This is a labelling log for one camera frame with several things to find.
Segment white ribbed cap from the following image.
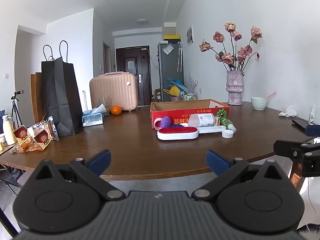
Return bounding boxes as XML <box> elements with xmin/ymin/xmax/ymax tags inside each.
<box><xmin>221</xmin><ymin>129</ymin><xmax>234</xmax><ymax>139</ymax></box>

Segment green spray bottle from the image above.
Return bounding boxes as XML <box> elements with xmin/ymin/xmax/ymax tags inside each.
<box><xmin>215</xmin><ymin>108</ymin><xmax>236</xmax><ymax>133</ymax></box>

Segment white plastic bottle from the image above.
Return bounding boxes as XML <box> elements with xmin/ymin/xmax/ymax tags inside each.
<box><xmin>188</xmin><ymin>113</ymin><xmax>215</xmax><ymax>127</ymax></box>

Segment red white lint brush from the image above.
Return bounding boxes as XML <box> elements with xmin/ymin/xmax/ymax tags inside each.
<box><xmin>156</xmin><ymin>125</ymin><xmax>227</xmax><ymax>141</ymax></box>

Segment blue purple round lid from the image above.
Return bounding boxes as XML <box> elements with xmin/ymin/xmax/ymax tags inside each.
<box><xmin>160</xmin><ymin>116</ymin><xmax>171</xmax><ymax>128</ymax></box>

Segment small white spray bottle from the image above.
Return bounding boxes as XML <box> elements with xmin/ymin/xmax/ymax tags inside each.
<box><xmin>308</xmin><ymin>105</ymin><xmax>316</xmax><ymax>125</ymax></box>

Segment crumpled white tissue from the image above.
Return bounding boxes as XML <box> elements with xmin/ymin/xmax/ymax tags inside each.
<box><xmin>278</xmin><ymin>106</ymin><xmax>297</xmax><ymax>118</ymax></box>

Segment pale green bowl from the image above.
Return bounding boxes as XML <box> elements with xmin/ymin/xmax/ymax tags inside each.
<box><xmin>251</xmin><ymin>97</ymin><xmax>268</xmax><ymax>111</ymax></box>

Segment red snack packages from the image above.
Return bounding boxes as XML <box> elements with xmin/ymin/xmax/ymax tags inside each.
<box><xmin>12</xmin><ymin>116</ymin><xmax>59</xmax><ymax>153</ymax></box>

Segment white thermos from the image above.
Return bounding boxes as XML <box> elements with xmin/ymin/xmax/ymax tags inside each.
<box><xmin>2</xmin><ymin>115</ymin><xmax>17</xmax><ymax>145</ymax></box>

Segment pink ceramic vase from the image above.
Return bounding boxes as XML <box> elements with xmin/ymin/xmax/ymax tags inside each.
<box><xmin>226</xmin><ymin>71</ymin><xmax>244</xmax><ymax>106</ymax></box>

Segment brown paper bag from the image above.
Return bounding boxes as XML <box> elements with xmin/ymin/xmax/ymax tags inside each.
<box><xmin>30</xmin><ymin>72</ymin><xmax>46</xmax><ymax>123</ymax></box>

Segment blue tissue box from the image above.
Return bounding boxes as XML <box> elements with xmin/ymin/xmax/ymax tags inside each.
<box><xmin>82</xmin><ymin>108</ymin><xmax>104</xmax><ymax>127</ymax></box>

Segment dried pink roses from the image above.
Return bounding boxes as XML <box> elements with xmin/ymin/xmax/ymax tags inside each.
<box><xmin>199</xmin><ymin>22</ymin><xmax>263</xmax><ymax>75</ymax></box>

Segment black paper bag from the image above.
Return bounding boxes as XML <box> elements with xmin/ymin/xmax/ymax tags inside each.
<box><xmin>41</xmin><ymin>54</ymin><xmax>82</xmax><ymax>137</ymax></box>

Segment orange fruit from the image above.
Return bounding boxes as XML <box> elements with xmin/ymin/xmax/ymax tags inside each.
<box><xmin>110</xmin><ymin>106</ymin><xmax>122</xmax><ymax>116</ymax></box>

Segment clear glass cup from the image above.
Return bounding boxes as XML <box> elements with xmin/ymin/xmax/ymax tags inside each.
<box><xmin>95</xmin><ymin>96</ymin><xmax>111</xmax><ymax>115</ymax></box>

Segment red cardboard box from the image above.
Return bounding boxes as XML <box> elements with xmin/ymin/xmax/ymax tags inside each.
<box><xmin>150</xmin><ymin>99</ymin><xmax>230</xmax><ymax>129</ymax></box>

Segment pink suitcase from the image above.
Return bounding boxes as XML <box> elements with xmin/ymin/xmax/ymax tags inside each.
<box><xmin>89</xmin><ymin>72</ymin><xmax>138</xmax><ymax>111</ymax></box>

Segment yellow blue umbrellas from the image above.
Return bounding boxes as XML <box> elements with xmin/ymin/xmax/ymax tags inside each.
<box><xmin>162</xmin><ymin>79</ymin><xmax>189</xmax><ymax>97</ymax></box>

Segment grey refrigerator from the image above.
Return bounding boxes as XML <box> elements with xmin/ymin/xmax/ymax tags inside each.
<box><xmin>158</xmin><ymin>39</ymin><xmax>184</xmax><ymax>102</ymax></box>

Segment dark brown door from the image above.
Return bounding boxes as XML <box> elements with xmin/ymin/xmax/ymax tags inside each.
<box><xmin>115</xmin><ymin>45</ymin><xmax>153</xmax><ymax>106</ymax></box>

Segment camera tripod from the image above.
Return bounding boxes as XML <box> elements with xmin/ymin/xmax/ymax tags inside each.
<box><xmin>11</xmin><ymin>90</ymin><xmax>24</xmax><ymax>127</ymax></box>

